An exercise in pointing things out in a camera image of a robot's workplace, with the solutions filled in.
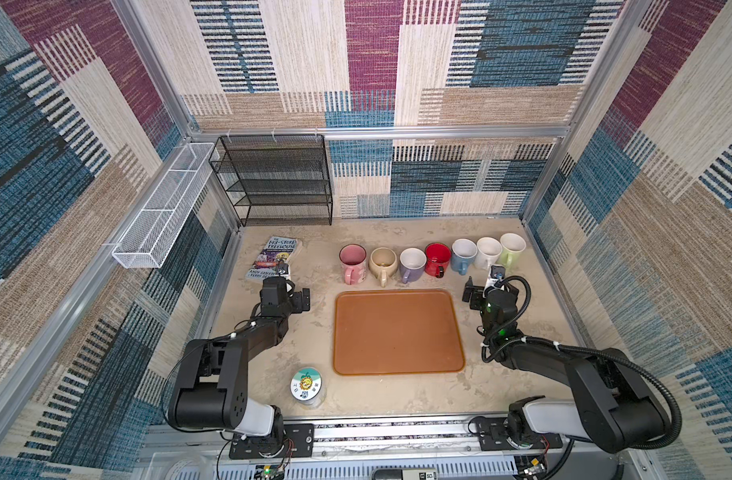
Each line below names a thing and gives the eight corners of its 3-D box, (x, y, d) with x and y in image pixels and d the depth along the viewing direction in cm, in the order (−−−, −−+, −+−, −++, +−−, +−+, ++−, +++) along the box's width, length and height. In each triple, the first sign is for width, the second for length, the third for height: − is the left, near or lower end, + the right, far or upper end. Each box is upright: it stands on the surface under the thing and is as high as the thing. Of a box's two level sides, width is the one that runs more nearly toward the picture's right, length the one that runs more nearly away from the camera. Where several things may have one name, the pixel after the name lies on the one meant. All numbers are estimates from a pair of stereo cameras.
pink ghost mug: (347, 294, 101) (345, 276, 92) (340, 265, 108) (337, 246, 100) (372, 289, 102) (372, 271, 94) (363, 260, 109) (362, 241, 101)
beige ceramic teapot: (382, 291, 101) (383, 277, 95) (364, 268, 107) (364, 253, 101) (404, 278, 105) (406, 264, 98) (386, 257, 111) (386, 242, 104)
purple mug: (399, 289, 103) (402, 273, 96) (398, 263, 110) (399, 246, 103) (425, 289, 103) (429, 273, 96) (421, 263, 110) (425, 246, 103)
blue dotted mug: (438, 272, 108) (444, 252, 99) (452, 254, 113) (459, 234, 104) (459, 284, 104) (466, 264, 96) (472, 264, 110) (480, 245, 101)
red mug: (416, 273, 107) (419, 259, 100) (428, 253, 113) (431, 238, 106) (438, 283, 104) (443, 269, 98) (449, 262, 110) (454, 247, 103)
